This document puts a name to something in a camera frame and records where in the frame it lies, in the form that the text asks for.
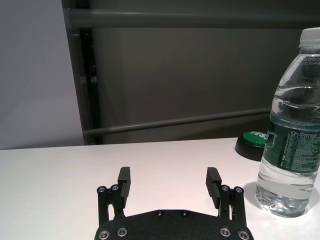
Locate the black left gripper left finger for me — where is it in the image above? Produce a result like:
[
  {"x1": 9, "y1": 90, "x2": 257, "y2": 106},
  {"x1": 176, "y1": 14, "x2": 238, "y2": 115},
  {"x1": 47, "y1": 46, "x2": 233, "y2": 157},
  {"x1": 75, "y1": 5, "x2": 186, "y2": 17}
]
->
[{"x1": 97, "y1": 166, "x2": 132, "y2": 223}]

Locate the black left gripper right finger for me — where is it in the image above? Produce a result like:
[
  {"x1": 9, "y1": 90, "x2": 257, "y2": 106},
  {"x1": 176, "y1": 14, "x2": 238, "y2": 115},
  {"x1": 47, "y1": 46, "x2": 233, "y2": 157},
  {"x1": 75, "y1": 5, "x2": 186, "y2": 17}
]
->
[{"x1": 205, "y1": 166, "x2": 247, "y2": 223}]

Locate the green push button black base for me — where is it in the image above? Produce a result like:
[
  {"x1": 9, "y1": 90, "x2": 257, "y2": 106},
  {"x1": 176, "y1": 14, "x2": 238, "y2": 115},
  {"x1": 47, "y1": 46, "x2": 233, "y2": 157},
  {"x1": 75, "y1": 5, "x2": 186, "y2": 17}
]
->
[{"x1": 234, "y1": 130, "x2": 270, "y2": 162}]

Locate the clear water bottle green label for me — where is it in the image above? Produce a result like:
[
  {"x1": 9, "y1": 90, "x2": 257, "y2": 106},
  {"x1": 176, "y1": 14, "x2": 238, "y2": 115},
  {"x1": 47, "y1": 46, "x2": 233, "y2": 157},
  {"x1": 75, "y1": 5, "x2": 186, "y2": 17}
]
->
[{"x1": 255, "y1": 27, "x2": 320, "y2": 218}]

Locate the thin grey horizontal rail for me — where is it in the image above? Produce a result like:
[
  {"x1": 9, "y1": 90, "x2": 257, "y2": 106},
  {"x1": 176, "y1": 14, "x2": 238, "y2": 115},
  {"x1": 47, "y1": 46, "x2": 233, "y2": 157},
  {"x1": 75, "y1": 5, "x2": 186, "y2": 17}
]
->
[{"x1": 82, "y1": 107, "x2": 272, "y2": 137}]

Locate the dark vertical frame post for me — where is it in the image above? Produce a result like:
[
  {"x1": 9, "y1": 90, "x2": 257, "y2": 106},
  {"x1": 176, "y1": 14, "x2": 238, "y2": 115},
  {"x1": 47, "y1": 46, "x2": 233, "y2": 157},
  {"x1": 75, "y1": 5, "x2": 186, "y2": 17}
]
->
[{"x1": 62, "y1": 0, "x2": 101, "y2": 146}]

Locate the thick grey horizontal rail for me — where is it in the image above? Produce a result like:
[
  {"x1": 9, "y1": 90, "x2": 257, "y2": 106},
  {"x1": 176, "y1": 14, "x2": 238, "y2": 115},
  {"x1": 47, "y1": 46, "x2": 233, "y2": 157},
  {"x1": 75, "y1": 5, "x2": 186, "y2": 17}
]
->
[{"x1": 62, "y1": 8, "x2": 320, "y2": 29}]

